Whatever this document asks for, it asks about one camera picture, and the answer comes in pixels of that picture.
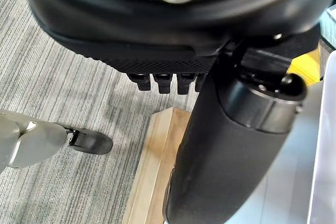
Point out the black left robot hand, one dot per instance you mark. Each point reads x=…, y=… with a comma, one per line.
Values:
x=147, y=37

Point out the wooden pallet beam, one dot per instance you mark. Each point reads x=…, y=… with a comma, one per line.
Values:
x=155, y=166

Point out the yellow shelf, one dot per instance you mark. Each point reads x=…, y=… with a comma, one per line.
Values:
x=305, y=69

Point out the dark robot foot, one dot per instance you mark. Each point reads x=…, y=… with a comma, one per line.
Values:
x=90, y=141

